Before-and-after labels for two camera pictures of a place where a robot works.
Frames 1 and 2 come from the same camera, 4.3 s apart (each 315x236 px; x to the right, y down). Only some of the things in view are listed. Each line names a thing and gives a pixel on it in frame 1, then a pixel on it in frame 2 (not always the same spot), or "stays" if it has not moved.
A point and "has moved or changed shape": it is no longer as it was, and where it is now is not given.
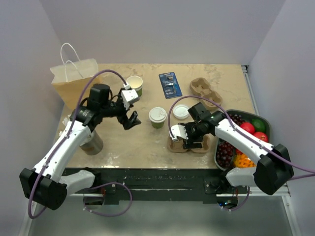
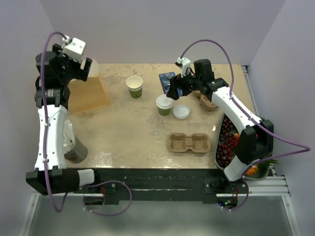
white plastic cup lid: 157,114 -> 163,102
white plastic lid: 180,112 stays
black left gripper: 126,121 -> 79,73
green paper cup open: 136,82 stays
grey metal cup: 94,146 -> 78,153
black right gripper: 187,143 -> 174,82
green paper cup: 157,116 has moved or changed shape
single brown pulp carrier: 177,146 stays
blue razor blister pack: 170,85 stays
